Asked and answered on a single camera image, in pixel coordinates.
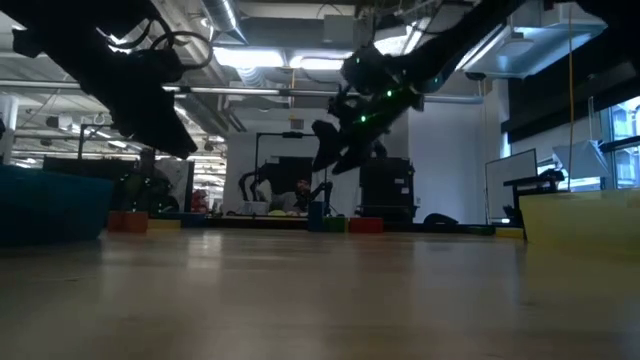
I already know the yellow plastic bin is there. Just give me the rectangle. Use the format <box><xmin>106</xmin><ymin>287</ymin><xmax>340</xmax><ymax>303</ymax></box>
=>
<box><xmin>518</xmin><ymin>188</ymin><xmax>640</xmax><ymax>257</ymax></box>

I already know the black aluminium table frame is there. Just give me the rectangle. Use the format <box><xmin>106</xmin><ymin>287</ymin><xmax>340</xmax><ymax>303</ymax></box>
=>
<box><xmin>222</xmin><ymin>218</ymin><xmax>471</xmax><ymax>234</ymax></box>

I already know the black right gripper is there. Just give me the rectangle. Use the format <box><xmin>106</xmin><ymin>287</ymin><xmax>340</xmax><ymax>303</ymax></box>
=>
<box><xmin>312</xmin><ymin>89</ymin><xmax>425</xmax><ymax>175</ymax></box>

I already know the white printed cloth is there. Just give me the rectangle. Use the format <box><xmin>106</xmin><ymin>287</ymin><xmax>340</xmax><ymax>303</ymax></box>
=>
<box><xmin>154</xmin><ymin>158</ymin><xmax>195</xmax><ymax>211</ymax></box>

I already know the blue plastic bin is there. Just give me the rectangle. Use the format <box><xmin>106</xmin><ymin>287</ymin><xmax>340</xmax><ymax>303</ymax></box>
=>
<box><xmin>0</xmin><ymin>164</ymin><xmax>115</xmax><ymax>246</ymax></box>

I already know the bright ceiling light panel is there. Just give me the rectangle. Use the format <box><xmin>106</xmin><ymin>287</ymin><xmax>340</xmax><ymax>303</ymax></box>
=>
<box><xmin>289</xmin><ymin>52</ymin><xmax>347</xmax><ymax>71</ymax></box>
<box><xmin>212</xmin><ymin>47</ymin><xmax>286</xmax><ymax>70</ymax></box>

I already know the person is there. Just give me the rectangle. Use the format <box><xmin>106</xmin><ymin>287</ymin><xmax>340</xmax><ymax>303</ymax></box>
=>
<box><xmin>269</xmin><ymin>179</ymin><xmax>311</xmax><ymax>215</ymax></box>
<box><xmin>119</xmin><ymin>149</ymin><xmax>176</xmax><ymax>214</ymax></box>

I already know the whiteboard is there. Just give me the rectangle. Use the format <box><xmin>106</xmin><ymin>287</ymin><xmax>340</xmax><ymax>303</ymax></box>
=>
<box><xmin>483</xmin><ymin>148</ymin><xmax>539</xmax><ymax>224</ymax></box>

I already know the black backdrop panel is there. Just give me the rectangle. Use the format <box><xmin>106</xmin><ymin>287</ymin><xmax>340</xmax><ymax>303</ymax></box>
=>
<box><xmin>258</xmin><ymin>156</ymin><xmax>315</xmax><ymax>214</ymax></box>

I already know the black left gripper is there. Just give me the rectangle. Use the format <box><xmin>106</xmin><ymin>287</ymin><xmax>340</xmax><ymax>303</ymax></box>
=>
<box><xmin>12</xmin><ymin>24</ymin><xmax>199</xmax><ymax>160</ymax></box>

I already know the black looped cable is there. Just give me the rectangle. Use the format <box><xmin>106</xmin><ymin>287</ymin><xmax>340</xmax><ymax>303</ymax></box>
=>
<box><xmin>148</xmin><ymin>30</ymin><xmax>215</xmax><ymax>72</ymax></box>

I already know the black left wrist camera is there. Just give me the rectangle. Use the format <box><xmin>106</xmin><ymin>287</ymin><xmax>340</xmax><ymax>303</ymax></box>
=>
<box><xmin>127</xmin><ymin>47</ymin><xmax>186</xmax><ymax>85</ymax></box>

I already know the window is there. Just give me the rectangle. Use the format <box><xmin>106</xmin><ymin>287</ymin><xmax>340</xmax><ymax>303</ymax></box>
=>
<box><xmin>607</xmin><ymin>97</ymin><xmax>640</xmax><ymax>190</ymax></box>

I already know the red background object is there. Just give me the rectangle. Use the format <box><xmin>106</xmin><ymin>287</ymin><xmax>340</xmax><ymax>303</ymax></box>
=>
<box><xmin>191</xmin><ymin>188</ymin><xmax>210</xmax><ymax>214</ymax></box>

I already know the long ceiling pipe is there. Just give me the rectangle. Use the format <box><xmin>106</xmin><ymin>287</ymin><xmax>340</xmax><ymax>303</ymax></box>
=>
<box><xmin>0</xmin><ymin>78</ymin><xmax>484</xmax><ymax>105</ymax></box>

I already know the black bag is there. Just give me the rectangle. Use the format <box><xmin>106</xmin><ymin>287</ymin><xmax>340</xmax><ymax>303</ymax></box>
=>
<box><xmin>423</xmin><ymin>212</ymin><xmax>462</xmax><ymax>232</ymax></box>

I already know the round metal air duct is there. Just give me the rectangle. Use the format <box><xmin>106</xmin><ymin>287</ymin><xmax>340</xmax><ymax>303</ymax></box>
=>
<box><xmin>199</xmin><ymin>0</ymin><xmax>250</xmax><ymax>46</ymax></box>

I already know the silver ventilation duct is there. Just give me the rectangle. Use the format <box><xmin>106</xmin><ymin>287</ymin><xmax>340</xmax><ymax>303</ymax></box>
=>
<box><xmin>464</xmin><ymin>0</ymin><xmax>614</xmax><ymax>80</ymax></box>

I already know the yellow hanging cable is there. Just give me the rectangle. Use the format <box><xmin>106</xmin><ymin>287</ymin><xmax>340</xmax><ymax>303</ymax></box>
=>
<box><xmin>567</xmin><ymin>4</ymin><xmax>575</xmax><ymax>192</ymax></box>

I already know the red wooden arch block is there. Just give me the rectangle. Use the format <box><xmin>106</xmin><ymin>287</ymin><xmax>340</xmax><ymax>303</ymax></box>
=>
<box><xmin>106</xmin><ymin>210</ymin><xmax>150</xmax><ymax>234</ymax></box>
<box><xmin>348</xmin><ymin>216</ymin><xmax>385</xmax><ymax>235</ymax></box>

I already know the black cabinet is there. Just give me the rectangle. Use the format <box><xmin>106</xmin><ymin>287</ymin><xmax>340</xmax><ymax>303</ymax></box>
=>
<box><xmin>358</xmin><ymin>156</ymin><xmax>417</xmax><ymax>224</ymax></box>

